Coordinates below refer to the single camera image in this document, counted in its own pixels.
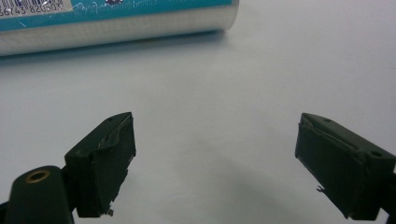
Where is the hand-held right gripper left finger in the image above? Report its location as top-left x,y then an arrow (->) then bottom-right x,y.
64,111 -> 137,218

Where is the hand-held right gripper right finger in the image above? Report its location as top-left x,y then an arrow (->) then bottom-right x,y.
294,112 -> 396,221

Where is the clear roll with teal label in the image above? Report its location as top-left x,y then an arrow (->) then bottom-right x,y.
0,0 -> 240,58

